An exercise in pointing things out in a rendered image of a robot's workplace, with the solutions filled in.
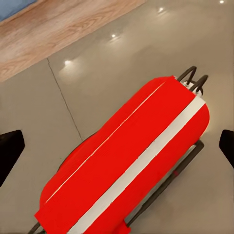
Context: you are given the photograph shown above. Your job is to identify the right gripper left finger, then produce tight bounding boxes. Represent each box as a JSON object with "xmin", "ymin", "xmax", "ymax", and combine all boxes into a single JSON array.
[{"xmin": 0, "ymin": 130, "xmax": 25, "ymax": 187}]

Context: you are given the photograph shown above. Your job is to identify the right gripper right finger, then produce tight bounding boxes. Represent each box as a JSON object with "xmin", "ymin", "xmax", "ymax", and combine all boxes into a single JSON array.
[{"xmin": 219, "ymin": 129, "xmax": 234, "ymax": 168}]

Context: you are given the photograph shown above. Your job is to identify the radio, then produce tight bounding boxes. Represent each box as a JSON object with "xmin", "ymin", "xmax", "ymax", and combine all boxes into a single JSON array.
[{"xmin": 29, "ymin": 66, "xmax": 210, "ymax": 234}]

